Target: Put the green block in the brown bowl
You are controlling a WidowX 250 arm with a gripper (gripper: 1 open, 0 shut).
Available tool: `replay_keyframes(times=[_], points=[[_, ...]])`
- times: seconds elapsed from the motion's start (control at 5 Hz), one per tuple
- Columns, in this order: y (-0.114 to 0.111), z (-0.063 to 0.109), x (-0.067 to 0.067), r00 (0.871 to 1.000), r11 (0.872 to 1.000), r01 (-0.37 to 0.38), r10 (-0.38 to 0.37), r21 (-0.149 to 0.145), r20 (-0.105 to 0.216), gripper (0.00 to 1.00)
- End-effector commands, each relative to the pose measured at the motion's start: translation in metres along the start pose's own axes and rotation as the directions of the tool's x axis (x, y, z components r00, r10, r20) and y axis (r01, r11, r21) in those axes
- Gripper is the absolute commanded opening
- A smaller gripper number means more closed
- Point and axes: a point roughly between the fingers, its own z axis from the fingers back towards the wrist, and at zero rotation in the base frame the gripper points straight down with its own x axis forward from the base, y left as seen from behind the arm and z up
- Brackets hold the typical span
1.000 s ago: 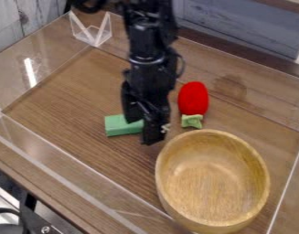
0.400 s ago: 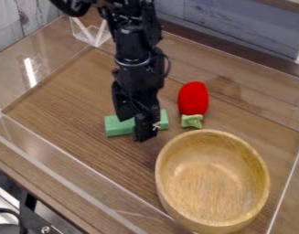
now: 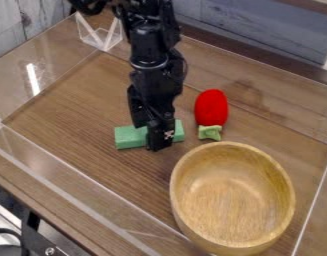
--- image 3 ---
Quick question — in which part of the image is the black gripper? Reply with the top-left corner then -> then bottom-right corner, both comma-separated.
126,59 -> 187,151

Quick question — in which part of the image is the green rectangular block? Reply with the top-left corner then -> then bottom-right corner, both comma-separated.
113,119 -> 185,150

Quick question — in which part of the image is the brown wooden bowl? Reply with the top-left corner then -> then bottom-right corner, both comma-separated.
169,141 -> 295,256

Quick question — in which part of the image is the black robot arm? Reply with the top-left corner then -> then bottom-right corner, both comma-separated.
68,0 -> 188,151

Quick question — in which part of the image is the red plush strawberry toy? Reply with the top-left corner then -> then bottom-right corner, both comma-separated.
193,89 -> 228,141

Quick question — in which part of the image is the clear acrylic front barrier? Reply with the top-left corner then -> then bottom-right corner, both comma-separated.
0,121 -> 208,256

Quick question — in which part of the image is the blue grey sofa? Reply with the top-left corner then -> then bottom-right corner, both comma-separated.
172,0 -> 327,65

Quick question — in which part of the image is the clear acrylic corner bracket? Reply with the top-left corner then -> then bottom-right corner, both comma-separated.
74,13 -> 122,52

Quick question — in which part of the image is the black metal table bracket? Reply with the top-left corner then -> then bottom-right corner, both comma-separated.
21,210 -> 77,256

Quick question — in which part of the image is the black cable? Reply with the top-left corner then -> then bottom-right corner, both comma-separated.
0,227 -> 36,256

